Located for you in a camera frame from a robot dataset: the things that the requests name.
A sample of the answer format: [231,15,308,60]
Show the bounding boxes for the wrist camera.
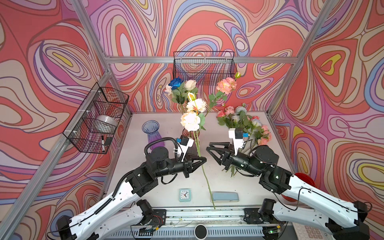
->
[229,128,249,156]
[176,136,194,162]

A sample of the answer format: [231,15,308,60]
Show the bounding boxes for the white calculator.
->
[293,223,327,240]

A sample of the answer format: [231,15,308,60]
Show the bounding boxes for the purple glass vase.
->
[142,120,162,144]

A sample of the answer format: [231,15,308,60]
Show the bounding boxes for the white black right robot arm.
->
[206,142,371,240]

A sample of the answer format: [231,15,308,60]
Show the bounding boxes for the pink carnation stem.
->
[206,72,242,115]

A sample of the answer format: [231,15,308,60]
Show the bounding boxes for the small teal alarm clock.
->
[179,189,192,202]

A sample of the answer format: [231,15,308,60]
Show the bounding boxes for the black wire basket wall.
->
[173,50,238,86]
[63,83,129,155]

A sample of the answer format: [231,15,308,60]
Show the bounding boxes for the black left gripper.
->
[152,154,206,181]

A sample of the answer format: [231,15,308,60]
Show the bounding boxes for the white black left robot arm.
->
[55,136,207,240]

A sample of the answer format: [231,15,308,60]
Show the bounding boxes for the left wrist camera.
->
[176,136,194,162]

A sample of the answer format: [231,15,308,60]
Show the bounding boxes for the artificial flower bunch on table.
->
[216,103,272,178]

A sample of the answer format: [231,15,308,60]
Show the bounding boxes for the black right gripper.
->
[206,141,263,178]

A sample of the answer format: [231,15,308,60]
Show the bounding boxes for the black wire basket back wall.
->
[173,50,238,86]

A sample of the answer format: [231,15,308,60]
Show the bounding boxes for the black wire basket left wall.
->
[63,83,129,155]

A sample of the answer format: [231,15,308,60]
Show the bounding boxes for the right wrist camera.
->
[229,128,249,156]

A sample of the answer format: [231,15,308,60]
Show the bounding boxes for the pink grey glass vase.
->
[182,129,200,155]

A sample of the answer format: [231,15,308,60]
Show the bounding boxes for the cream carnation stem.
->
[181,92,207,157]

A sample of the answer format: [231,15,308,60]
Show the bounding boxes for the black marker in basket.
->
[101,135,106,153]

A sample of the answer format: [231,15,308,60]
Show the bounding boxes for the blue rose stem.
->
[168,78,185,114]

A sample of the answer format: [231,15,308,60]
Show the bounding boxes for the red plastic cup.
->
[282,173,317,203]

